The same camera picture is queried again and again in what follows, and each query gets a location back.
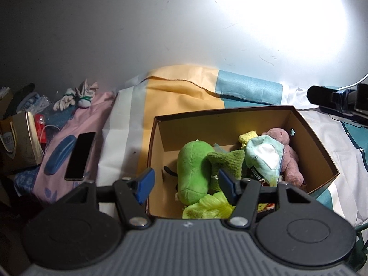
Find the black smartphone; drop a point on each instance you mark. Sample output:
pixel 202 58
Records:
pixel 80 155

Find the white gloves bundle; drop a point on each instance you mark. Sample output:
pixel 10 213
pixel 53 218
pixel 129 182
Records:
pixel 83 99

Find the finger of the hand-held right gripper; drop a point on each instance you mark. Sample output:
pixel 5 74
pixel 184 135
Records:
pixel 336 114
pixel 320 96

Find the pink printed pillow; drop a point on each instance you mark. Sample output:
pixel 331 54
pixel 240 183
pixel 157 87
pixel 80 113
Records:
pixel 60 149

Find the yellow-green mesh bag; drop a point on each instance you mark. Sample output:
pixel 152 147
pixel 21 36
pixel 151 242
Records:
pixel 207 207

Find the dark brown cardboard box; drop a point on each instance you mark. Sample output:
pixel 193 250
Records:
pixel 224 126

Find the white teal bordered blanket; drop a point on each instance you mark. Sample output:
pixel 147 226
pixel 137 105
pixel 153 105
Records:
pixel 339 149

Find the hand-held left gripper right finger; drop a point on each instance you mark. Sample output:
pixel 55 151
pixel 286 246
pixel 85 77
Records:
pixel 227 181

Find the green knitted cloth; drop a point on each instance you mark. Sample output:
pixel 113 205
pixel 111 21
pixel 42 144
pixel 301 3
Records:
pixel 227 161

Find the light teal baby cap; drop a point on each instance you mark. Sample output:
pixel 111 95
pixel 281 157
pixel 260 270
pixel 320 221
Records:
pixel 264 152

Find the gold paper bag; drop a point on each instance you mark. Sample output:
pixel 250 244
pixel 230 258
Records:
pixel 20 143

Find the green plush toy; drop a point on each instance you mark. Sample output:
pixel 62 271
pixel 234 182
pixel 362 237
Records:
pixel 192 166

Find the yellow towel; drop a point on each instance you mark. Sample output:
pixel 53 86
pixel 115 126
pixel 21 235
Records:
pixel 248 136

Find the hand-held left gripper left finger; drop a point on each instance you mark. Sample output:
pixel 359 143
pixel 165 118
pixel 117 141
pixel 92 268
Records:
pixel 145 184

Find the pink plush bear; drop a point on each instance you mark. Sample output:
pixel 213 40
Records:
pixel 290 161

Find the red packet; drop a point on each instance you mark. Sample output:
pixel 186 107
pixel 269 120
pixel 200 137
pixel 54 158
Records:
pixel 39 123

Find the clear plastic bag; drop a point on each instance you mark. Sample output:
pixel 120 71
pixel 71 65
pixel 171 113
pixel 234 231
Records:
pixel 33 102

